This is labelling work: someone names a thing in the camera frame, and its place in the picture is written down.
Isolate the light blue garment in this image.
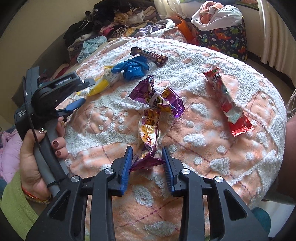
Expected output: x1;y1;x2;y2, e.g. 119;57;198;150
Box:
76;36;107;62

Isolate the orange bag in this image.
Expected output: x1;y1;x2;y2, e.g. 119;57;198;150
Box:
170;16;199;46

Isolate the orange white patterned blanket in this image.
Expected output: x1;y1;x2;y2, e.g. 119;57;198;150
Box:
66;37;287;240

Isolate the cream curtain left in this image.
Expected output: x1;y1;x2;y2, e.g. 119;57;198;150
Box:
154;0;187;19

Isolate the brown chocolate bar wrapper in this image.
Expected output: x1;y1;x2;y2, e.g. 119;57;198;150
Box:
130;47;168;68

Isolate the pile of clothes on bed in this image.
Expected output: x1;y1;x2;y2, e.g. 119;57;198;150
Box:
63;0;160;61

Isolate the white garment in basket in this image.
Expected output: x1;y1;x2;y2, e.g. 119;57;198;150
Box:
191;1;243;31

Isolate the red snack wrapper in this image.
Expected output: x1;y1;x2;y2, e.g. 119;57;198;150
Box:
204;68;254;137

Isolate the dinosaur print laundry basket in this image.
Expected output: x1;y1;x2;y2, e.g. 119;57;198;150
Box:
194;18;248;62

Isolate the cream curtain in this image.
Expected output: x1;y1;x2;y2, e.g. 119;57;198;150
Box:
154;0;187;19
258;1;295;84

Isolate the purple chip bag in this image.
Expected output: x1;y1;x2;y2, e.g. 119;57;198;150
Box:
129;75;185;171

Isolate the blue glove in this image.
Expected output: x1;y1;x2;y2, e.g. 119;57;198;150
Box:
111;55;149;81

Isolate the floral pink fabric bag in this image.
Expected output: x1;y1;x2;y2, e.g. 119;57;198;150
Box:
134;19;188;43

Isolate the person left hand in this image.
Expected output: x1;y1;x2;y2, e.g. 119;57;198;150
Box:
20;117;68;201

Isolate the cream curtain right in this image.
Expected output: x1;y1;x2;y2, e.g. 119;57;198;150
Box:
258;1;295;84

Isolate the yellow white snack packet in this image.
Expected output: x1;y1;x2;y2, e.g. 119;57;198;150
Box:
77;65;122;96

